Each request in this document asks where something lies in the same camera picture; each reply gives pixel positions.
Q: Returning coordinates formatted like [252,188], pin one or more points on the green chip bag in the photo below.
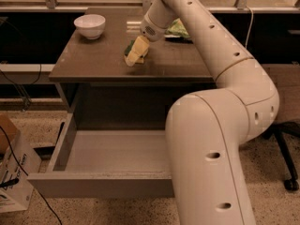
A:
[177,32]

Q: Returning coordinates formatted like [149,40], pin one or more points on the brown cabinet with glossy top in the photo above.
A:
[102,92]

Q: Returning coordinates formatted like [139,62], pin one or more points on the green and yellow sponge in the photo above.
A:
[128,49]

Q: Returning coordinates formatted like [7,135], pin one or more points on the grey office chair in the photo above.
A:
[291,128]

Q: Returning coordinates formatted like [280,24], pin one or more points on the white ceramic bowl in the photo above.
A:
[90,26]

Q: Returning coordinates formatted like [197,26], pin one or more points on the black flat object on floor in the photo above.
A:
[46,152]

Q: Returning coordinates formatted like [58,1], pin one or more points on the open grey top drawer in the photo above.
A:
[90,162]

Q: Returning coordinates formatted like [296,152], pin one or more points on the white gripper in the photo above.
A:
[150,29]

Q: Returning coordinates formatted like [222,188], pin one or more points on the cardboard box with print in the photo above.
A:
[19,159]

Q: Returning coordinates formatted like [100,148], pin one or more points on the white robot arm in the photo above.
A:
[205,129]

